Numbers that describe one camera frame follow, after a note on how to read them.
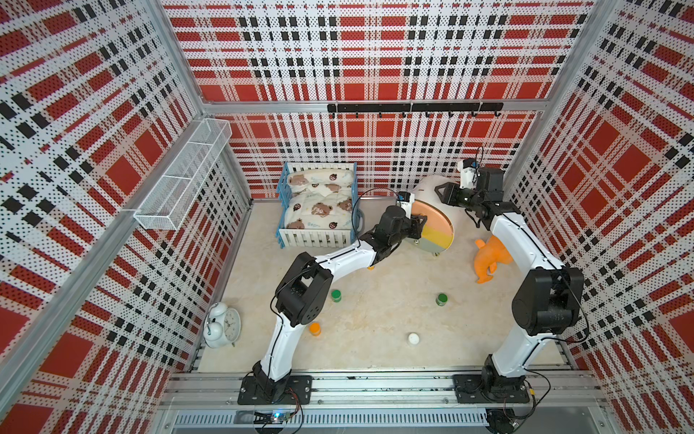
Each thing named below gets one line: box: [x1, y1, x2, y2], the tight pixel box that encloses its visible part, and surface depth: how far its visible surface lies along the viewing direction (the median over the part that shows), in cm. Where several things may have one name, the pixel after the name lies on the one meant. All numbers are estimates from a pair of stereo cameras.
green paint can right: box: [435, 292, 449, 307], surface depth 91 cm
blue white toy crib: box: [275, 161, 365, 249], surface depth 107 cm
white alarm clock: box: [202, 301, 242, 350], surface depth 78 cm
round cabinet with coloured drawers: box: [408, 174, 466, 255], surface depth 88 cm
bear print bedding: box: [284, 168, 355, 230], surface depth 108 cm
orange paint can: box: [309, 321, 322, 337], surface depth 85 cm
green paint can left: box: [330, 289, 343, 303], surface depth 92 cm
